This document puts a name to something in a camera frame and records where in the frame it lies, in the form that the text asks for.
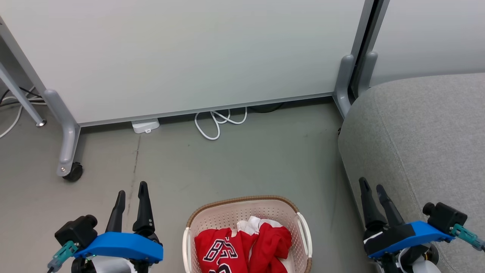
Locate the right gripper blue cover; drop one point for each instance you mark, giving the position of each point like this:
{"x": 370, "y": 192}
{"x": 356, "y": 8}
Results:
{"x": 409, "y": 235}

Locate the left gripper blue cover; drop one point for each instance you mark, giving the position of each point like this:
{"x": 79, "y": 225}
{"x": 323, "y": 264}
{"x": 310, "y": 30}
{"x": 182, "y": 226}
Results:
{"x": 121, "y": 246}

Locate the red jersey with lettering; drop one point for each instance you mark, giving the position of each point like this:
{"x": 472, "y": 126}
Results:
{"x": 219, "y": 250}

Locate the red jersey with white trim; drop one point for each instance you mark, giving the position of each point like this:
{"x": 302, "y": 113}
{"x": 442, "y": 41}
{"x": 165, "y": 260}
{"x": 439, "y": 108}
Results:
{"x": 271, "y": 242}

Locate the white cloth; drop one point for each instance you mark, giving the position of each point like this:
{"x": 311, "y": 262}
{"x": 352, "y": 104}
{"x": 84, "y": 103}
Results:
{"x": 250, "y": 223}

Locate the grey fabric sofa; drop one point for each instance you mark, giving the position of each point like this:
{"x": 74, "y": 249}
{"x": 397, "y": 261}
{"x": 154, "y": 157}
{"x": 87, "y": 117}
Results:
{"x": 424, "y": 144}

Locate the black caster wheel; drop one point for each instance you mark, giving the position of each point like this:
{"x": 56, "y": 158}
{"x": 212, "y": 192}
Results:
{"x": 74, "y": 172}

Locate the white power adapter box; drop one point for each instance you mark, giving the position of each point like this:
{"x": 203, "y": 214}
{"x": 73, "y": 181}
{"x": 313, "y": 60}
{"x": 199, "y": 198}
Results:
{"x": 145, "y": 125}

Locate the beige plastic laundry basket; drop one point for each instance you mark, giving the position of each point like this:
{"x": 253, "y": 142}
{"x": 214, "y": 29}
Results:
{"x": 227, "y": 214}

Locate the grey partition leg with caster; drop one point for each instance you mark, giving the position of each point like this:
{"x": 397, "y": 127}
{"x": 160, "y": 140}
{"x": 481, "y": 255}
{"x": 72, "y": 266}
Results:
{"x": 68, "y": 136}

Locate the grey leg of narrow partition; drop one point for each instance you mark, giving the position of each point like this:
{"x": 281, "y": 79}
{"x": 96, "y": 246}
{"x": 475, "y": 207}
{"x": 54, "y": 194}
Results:
{"x": 367, "y": 72}

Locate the grey metal table leg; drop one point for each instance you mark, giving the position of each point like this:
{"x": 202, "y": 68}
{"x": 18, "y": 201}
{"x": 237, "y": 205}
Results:
{"x": 19, "y": 94}

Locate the wide white partition panel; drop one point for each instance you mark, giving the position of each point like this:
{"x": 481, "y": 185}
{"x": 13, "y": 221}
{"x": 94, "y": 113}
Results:
{"x": 189, "y": 53}

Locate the narrow white partition panel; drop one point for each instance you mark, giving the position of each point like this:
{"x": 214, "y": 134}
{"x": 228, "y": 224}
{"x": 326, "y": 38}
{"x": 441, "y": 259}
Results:
{"x": 428, "y": 38}

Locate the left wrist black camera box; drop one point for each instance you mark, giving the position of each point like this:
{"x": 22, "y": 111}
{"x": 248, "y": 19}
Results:
{"x": 77, "y": 231}

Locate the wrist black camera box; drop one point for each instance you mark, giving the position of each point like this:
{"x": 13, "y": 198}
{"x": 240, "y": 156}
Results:
{"x": 445, "y": 216}
{"x": 77, "y": 231}

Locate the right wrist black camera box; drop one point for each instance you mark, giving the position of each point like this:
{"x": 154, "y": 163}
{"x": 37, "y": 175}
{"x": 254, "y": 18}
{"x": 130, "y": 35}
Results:
{"x": 445, "y": 216}

